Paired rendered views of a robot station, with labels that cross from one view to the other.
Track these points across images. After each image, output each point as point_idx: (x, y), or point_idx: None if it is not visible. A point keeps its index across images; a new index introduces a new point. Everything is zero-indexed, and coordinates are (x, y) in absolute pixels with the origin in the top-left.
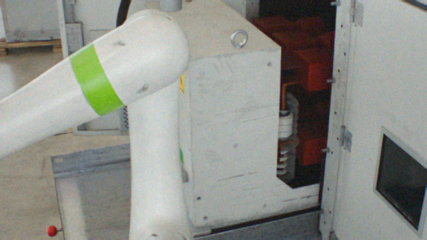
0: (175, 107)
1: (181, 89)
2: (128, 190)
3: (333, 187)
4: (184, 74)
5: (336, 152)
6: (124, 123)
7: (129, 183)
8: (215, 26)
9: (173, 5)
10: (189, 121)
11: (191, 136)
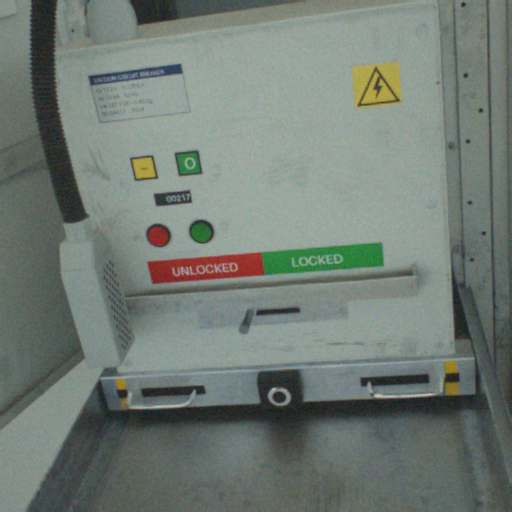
0: None
1: (383, 101)
2: (204, 463)
3: (483, 190)
4: (404, 55)
5: (481, 132)
6: (119, 339)
7: (179, 460)
8: (276, 12)
9: (136, 23)
10: (438, 139)
11: (445, 167)
